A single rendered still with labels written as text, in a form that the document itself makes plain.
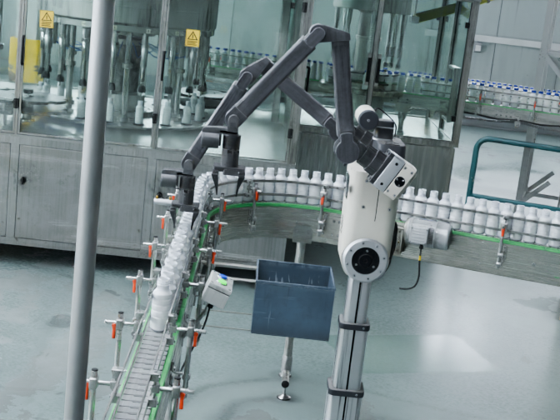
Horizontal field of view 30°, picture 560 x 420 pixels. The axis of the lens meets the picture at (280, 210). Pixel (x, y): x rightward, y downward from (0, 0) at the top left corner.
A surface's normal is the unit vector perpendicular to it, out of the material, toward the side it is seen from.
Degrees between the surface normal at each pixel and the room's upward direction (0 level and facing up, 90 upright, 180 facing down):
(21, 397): 0
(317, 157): 90
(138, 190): 90
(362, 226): 101
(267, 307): 90
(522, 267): 90
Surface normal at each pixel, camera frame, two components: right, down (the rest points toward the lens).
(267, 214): 0.43, 0.26
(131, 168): 0.00, 0.22
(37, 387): 0.11, -0.97
